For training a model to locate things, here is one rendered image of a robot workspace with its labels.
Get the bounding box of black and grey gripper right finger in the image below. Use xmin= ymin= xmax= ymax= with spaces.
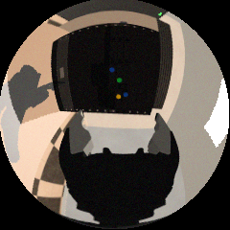
xmin=148 ymin=113 xmax=179 ymax=186

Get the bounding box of black open-frame server rack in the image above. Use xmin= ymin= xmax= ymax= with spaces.
xmin=51 ymin=23 xmax=160 ymax=115

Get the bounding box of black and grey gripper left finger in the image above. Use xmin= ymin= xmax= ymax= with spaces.
xmin=58 ymin=109 xmax=94 ymax=189

